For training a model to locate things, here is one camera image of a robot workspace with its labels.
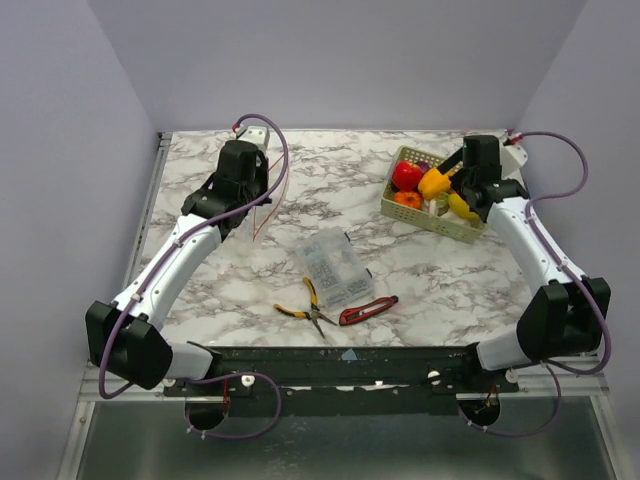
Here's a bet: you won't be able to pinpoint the yellow toy mango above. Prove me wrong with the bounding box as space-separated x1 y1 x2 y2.
447 192 480 221

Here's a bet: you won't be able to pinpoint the clear zip top bag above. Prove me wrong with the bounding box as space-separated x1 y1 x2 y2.
249 154 290 245

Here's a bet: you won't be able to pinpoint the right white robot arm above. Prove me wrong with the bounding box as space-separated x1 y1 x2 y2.
447 135 612 392

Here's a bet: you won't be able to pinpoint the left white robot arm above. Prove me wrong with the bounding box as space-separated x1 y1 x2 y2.
85 128 269 395

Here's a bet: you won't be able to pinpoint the yellow toy bell pepper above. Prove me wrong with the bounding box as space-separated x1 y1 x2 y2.
417 168 451 201

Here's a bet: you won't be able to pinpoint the purple toy onion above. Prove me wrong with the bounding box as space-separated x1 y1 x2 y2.
416 161 431 173

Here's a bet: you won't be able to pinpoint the red toy apple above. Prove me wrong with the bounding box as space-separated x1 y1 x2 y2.
391 161 424 191

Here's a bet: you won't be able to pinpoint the orange toy pumpkin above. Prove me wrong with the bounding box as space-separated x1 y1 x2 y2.
393 191 423 210

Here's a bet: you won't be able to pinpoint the beige perforated plastic basket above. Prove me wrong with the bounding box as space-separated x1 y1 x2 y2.
380 145 488 244

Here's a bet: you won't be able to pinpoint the clear plastic parts box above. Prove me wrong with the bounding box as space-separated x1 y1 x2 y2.
294 227 374 308

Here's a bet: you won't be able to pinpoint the red black utility knife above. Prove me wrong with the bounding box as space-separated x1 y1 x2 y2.
338 295 399 327

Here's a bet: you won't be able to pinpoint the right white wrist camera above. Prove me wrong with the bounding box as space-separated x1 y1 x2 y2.
500 145 528 179

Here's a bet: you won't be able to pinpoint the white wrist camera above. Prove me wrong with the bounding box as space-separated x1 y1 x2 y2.
235 126 270 153
500 145 528 179

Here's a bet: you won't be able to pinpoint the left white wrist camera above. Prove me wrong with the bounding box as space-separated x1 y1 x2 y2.
235 126 270 153

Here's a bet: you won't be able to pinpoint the yellow handled pliers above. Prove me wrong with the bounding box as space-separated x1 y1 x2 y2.
274 277 338 339

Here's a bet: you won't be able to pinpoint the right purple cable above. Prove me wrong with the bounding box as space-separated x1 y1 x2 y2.
458 130 614 437

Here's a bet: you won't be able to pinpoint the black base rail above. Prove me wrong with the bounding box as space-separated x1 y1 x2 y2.
164 347 519 417

